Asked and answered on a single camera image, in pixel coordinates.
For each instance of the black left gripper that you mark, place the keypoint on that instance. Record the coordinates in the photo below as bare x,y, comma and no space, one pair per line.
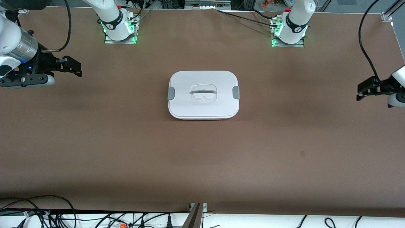
381,85

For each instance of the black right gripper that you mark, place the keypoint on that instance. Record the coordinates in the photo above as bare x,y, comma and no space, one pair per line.
43,62

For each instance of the white box lid grey clips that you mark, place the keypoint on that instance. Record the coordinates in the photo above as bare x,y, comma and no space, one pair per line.
202,82

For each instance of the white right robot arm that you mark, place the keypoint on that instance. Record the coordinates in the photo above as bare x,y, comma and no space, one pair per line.
110,15

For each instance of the translucent pink plastic box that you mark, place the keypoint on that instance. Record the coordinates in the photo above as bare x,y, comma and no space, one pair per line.
202,119

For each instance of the orange figurine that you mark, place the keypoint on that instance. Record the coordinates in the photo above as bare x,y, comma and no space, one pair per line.
265,3

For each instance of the grey metal device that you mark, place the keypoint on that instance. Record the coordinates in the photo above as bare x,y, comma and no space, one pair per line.
207,3

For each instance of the aluminium profile beam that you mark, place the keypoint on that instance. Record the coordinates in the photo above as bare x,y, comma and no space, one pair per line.
194,218

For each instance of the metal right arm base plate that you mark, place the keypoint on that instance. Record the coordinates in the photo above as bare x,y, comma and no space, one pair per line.
111,41

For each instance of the aluminium corner bracket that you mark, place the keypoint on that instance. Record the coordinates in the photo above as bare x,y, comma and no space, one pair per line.
387,15

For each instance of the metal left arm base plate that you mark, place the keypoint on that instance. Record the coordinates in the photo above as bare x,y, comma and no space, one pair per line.
286,45

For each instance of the black frame rail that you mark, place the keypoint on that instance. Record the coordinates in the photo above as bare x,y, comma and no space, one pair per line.
95,212

